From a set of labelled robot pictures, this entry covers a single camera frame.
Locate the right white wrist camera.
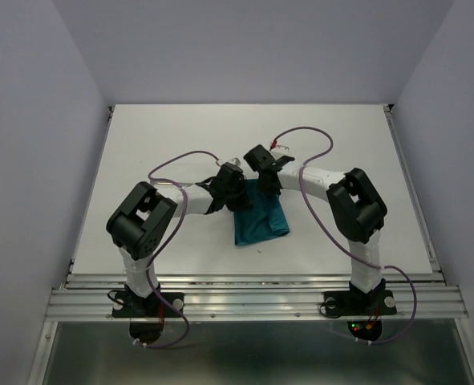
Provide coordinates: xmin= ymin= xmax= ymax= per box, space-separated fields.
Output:
xmin=270 ymin=144 xmax=290 ymax=156

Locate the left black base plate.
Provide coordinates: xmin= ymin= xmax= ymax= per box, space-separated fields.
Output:
xmin=107 ymin=290 xmax=183 ymax=318

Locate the aluminium front rail frame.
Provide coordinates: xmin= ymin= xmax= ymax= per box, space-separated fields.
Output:
xmin=27 ymin=104 xmax=474 ymax=385

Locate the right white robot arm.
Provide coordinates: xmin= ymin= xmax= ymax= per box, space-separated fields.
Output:
xmin=244 ymin=144 xmax=387 ymax=318

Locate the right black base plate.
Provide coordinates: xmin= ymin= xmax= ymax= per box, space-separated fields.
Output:
xmin=318 ymin=290 xmax=397 ymax=318

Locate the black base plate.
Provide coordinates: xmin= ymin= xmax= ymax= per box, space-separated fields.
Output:
xmin=318 ymin=290 xmax=397 ymax=318
xmin=107 ymin=290 xmax=183 ymax=318

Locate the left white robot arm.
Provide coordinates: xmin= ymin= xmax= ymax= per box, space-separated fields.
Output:
xmin=106 ymin=162 xmax=252 ymax=318

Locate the teal cloth napkin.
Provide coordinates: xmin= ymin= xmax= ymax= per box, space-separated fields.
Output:
xmin=233 ymin=179 xmax=290 ymax=246

